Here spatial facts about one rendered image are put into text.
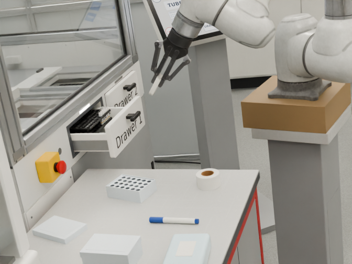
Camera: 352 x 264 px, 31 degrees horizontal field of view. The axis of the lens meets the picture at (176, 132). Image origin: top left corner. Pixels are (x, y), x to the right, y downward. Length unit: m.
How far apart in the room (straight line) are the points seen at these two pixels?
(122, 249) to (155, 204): 0.32
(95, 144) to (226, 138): 1.15
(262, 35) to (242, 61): 3.19
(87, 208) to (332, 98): 0.91
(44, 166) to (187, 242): 0.55
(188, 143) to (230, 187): 2.08
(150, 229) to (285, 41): 0.84
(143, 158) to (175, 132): 1.26
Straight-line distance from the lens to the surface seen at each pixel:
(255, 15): 1.87
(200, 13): 1.90
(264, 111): 2.24
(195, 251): 1.51
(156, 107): 3.89
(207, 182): 1.86
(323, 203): 2.37
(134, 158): 2.59
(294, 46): 2.18
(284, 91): 2.26
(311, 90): 2.25
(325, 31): 2.07
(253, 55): 5.04
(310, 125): 2.20
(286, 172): 2.36
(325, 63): 2.09
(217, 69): 2.99
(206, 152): 3.10
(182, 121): 3.89
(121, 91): 2.43
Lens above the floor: 1.60
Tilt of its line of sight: 21 degrees down
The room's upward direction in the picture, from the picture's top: 8 degrees counter-clockwise
